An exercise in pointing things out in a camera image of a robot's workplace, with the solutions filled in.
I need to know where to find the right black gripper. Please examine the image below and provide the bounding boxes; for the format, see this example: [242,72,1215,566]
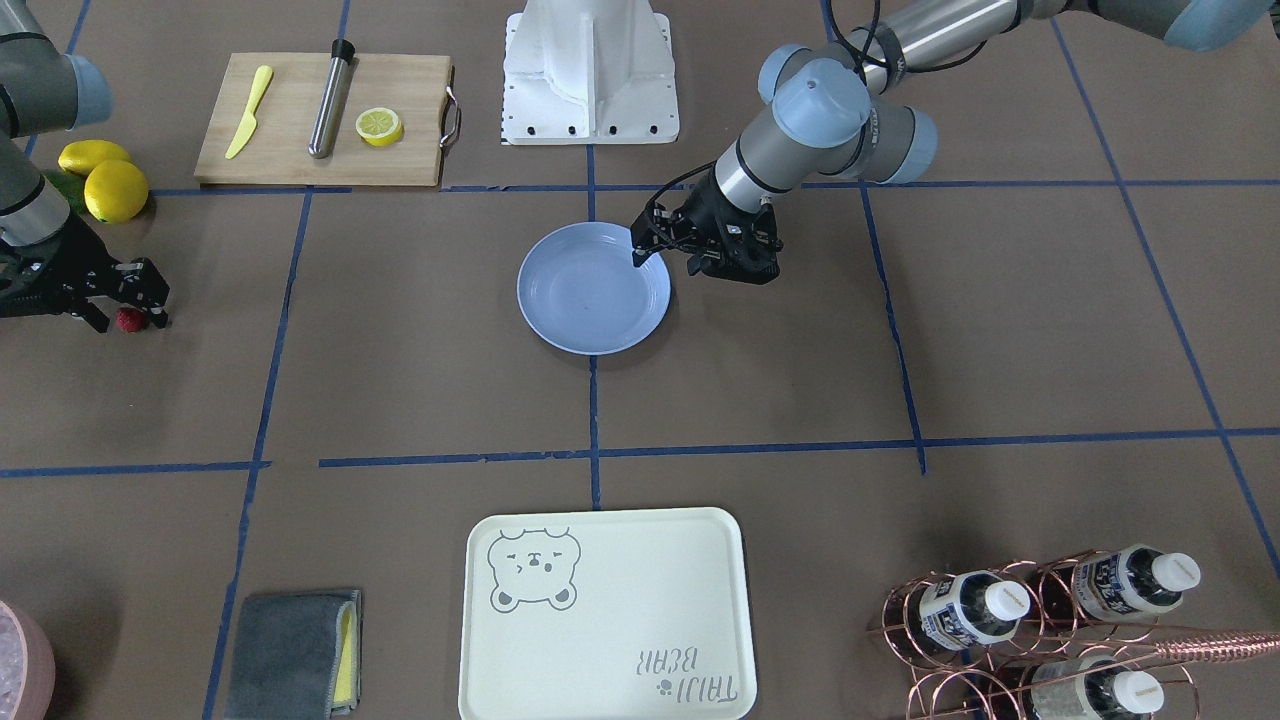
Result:
[1,222,170,334]

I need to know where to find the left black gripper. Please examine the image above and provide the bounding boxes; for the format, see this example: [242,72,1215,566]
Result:
[630,184,783,284]

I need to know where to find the red strawberry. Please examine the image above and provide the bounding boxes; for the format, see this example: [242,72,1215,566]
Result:
[115,306,151,334]

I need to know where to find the blue plate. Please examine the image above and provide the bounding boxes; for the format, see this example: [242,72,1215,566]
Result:
[516,222,672,356]

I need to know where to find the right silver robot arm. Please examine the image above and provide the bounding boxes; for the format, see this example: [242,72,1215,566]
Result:
[1,1,170,333]

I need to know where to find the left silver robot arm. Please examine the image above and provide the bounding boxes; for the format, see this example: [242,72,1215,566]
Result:
[630,1,1268,284]

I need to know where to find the yellow lemon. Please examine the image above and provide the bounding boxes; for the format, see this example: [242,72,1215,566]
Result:
[84,159,150,224]
[58,138,132,177]

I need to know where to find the green avocado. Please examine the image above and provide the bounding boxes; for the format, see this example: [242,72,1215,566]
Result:
[42,168,90,215]

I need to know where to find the wooden cutting board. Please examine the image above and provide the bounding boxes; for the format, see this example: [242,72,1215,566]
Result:
[193,53,456,190]

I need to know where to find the yellow plastic knife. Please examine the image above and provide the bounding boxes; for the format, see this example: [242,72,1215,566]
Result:
[224,65,274,160]

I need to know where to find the lemon half slice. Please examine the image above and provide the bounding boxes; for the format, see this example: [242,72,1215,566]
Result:
[355,108,404,149]

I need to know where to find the steel knife sharpener rod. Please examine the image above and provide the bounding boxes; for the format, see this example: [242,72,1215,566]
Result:
[307,38,356,160]

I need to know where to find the cream bear tray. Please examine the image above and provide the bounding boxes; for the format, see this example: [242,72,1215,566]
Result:
[458,507,758,719]

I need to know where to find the pink bowl of ice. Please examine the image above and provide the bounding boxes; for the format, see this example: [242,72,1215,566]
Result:
[1,601,56,719]

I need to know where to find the grey folded cloth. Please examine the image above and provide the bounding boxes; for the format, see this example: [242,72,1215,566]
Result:
[224,588,364,719]

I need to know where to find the dark drink bottle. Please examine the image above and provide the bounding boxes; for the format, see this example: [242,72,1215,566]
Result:
[1024,655,1166,719]
[1070,544,1202,624]
[911,571,1033,655]

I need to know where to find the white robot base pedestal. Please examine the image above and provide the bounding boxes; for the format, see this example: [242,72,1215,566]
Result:
[500,1,681,146]

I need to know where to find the copper wire bottle rack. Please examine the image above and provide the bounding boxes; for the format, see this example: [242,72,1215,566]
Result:
[864,551,1277,719]

